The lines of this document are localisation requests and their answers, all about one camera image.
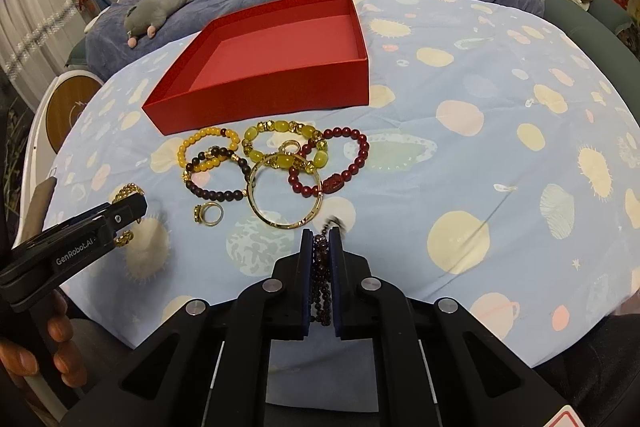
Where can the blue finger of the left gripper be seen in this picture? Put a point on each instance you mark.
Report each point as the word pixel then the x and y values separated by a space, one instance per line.
pixel 117 215

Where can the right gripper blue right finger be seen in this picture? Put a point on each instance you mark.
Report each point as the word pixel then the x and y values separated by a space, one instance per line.
pixel 337 272

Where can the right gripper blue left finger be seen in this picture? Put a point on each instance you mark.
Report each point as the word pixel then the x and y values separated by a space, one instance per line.
pixel 304 266

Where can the dark garnet bead strand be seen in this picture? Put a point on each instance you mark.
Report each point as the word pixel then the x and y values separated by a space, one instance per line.
pixel 321 273

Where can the left human hand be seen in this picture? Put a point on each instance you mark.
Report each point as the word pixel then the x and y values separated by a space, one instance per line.
pixel 32 340

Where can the brown cardboard piece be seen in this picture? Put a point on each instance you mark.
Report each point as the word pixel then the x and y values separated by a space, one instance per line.
pixel 37 209

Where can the round wooden white device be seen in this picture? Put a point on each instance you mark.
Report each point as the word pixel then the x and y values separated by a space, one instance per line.
pixel 59 109

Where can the light blue planet bedsheet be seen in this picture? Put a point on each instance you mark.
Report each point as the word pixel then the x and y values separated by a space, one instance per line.
pixel 503 172

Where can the red shallow cardboard box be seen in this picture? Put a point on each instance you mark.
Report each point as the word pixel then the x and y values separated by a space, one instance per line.
pixel 276 58

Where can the white sheer curtain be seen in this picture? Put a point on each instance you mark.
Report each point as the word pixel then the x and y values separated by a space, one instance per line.
pixel 36 39

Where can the grey mouse plush toy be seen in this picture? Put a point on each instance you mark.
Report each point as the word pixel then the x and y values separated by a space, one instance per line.
pixel 147 17

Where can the green sofa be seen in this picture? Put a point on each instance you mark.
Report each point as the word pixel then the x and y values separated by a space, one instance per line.
pixel 598 31

